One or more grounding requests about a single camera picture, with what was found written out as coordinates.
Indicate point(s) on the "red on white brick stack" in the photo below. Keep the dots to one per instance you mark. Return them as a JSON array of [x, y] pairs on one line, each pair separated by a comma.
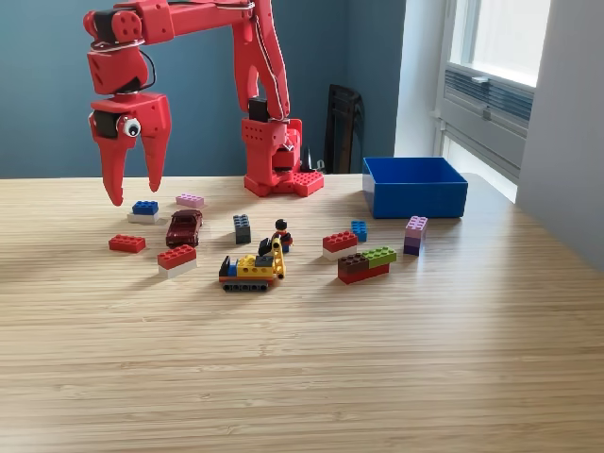
[[177, 258], [340, 243]]

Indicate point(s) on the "blue plastic bin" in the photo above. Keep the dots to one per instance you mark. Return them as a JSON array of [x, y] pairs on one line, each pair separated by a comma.
[[415, 200]]

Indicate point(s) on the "blue on white brick stack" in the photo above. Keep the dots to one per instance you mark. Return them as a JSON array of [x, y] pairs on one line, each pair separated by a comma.
[[144, 209]]

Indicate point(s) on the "dark red toy car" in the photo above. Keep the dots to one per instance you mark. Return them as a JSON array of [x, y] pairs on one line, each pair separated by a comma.
[[183, 229]]

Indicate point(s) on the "dark grey brick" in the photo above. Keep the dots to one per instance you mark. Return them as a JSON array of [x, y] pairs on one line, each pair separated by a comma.
[[242, 230]]

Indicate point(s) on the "toy figure with red shirt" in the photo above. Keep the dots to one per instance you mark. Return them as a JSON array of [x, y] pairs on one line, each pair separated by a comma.
[[281, 231]]

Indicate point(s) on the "small yellow toy digger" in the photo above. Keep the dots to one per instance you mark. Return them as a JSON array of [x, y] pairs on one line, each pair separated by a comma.
[[250, 270]]

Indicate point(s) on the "black clamp behind base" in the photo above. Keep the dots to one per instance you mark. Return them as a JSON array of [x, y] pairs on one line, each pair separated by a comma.
[[309, 160]]

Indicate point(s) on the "black chair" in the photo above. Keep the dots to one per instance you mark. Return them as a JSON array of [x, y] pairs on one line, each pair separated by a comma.
[[344, 127]]

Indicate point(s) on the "small blue brick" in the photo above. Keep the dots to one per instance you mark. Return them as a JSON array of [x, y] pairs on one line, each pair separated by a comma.
[[361, 229]]

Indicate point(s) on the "brown green red brick stack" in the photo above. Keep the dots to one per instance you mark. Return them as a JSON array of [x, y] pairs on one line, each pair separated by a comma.
[[363, 266]]

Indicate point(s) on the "pink and purple brick stack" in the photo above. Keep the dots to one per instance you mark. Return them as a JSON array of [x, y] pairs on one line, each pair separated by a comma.
[[415, 236]]

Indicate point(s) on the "grey window vent unit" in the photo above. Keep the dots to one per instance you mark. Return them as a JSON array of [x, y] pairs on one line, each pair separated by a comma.
[[486, 111]]

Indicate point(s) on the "white window frame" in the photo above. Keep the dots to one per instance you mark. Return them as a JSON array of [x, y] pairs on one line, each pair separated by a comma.
[[460, 33]]

